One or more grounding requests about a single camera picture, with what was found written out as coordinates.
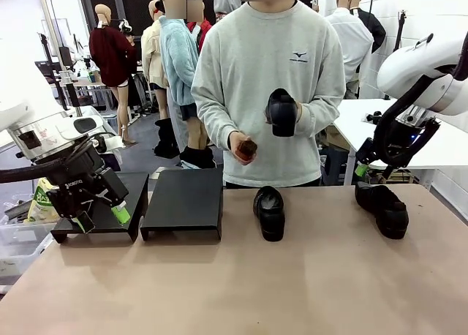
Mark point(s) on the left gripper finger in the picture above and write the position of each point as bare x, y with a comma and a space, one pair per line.
115, 188
86, 223

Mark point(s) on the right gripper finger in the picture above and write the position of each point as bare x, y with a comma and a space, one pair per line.
361, 170
388, 172

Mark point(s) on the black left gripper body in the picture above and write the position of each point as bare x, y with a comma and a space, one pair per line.
75, 188

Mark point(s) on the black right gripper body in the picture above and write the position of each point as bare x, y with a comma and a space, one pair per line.
406, 145

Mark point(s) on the black leather shoe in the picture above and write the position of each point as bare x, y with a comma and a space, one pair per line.
391, 214
270, 218
281, 115

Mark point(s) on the brown shoe brush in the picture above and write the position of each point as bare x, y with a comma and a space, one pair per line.
248, 149

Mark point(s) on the person's right forearm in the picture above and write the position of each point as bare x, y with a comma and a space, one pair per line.
212, 115

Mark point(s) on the person's left forearm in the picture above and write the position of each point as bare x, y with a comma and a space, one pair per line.
321, 112

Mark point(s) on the black metal shoe stand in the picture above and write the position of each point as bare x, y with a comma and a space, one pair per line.
186, 199
135, 192

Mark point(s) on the person's left hand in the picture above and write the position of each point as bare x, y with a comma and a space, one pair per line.
300, 112

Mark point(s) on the person's right hand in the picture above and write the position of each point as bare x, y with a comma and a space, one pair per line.
233, 145

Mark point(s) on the green yellow snack bag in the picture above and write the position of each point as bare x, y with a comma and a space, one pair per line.
40, 207

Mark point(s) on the clear plastic bin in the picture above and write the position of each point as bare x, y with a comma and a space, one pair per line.
22, 247

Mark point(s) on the black boots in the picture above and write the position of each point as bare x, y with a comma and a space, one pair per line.
166, 141

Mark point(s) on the black tripod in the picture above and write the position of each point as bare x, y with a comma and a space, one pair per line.
400, 31

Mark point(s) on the mannequin in white shirt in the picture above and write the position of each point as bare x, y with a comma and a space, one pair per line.
354, 38

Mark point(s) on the mannequin in black jacket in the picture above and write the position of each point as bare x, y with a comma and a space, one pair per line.
374, 29

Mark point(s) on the mannequin in maroon sweater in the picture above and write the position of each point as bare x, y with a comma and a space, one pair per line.
109, 57

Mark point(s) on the mannequin in beige jacket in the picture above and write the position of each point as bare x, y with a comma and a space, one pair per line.
151, 53

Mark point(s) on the mannequin in light blue fleece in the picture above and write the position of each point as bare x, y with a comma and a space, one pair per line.
175, 57

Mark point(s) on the person in grey sweatshirt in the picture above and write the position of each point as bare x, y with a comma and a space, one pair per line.
263, 46

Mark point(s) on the silver metal pole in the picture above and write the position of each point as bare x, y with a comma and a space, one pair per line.
55, 29

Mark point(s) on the mannequin in red top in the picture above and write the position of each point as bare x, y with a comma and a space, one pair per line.
195, 11

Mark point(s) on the mannequin in grey hoodie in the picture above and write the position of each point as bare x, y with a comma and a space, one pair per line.
225, 0

